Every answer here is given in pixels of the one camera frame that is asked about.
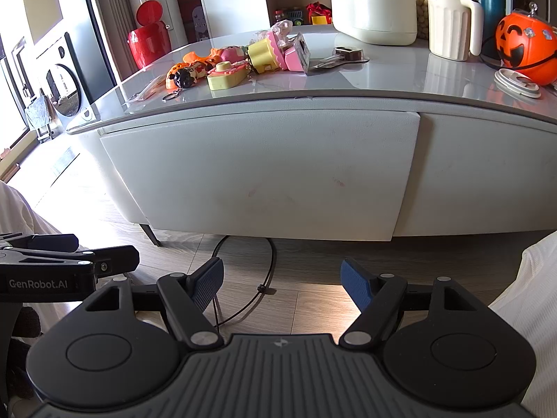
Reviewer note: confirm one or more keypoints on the white table drawer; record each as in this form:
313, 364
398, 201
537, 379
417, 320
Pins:
261, 174

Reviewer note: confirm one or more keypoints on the clear plastic packet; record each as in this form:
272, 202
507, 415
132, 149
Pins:
146, 91

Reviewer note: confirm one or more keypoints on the clear bag with pink toy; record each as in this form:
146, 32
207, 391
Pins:
283, 28

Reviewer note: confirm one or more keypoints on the red yellow gift toy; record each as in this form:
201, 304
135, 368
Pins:
320, 14

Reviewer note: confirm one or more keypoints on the cream ribbed pitcher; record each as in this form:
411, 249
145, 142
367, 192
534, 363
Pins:
448, 30

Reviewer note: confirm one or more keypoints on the grey washing machine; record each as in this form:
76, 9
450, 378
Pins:
65, 91

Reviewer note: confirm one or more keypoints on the blue towel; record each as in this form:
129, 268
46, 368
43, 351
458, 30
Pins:
39, 113

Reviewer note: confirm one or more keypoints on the white ghost sticker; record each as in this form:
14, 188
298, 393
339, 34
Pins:
198, 24

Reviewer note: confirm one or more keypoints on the yellow pink camera toy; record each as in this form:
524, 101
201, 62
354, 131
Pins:
226, 78

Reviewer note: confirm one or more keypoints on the pink box toy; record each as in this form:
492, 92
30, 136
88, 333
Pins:
293, 59

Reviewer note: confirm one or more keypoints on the person's white clothing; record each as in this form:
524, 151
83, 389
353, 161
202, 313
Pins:
535, 296

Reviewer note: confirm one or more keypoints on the white coffee table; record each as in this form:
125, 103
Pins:
478, 183

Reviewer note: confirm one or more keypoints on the small yellow jar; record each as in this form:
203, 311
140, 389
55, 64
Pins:
278, 16

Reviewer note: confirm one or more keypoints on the orange toy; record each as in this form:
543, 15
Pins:
193, 58

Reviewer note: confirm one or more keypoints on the orange pumpkin bucket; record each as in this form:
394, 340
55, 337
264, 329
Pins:
522, 52

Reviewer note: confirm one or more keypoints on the white oval tissue box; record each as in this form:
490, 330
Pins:
370, 17

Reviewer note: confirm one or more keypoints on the pink round toy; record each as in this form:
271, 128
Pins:
230, 54

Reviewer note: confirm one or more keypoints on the white red-label paddle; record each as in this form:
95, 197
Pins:
348, 54

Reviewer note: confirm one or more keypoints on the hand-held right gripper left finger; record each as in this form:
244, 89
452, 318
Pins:
209, 283

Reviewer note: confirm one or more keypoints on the green toy truck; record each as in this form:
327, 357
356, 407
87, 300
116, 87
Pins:
295, 16

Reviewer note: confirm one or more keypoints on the person's light trousers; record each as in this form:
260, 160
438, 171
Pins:
17, 213

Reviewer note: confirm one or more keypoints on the yellow pink cake toy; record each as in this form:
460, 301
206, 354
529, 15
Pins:
261, 54

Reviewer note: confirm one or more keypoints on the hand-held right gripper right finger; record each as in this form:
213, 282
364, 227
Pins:
357, 283

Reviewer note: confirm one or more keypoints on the large glass peanut jar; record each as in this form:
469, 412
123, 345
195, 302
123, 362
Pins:
420, 8

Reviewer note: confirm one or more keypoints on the blue thermos bottle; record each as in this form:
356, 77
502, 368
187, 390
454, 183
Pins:
494, 4

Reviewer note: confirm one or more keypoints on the red trash can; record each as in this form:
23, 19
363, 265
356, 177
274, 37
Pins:
148, 45

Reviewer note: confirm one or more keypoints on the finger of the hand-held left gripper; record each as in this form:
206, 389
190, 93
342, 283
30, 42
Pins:
117, 259
43, 243

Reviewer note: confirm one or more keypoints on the round white lid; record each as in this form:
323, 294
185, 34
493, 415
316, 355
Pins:
515, 83

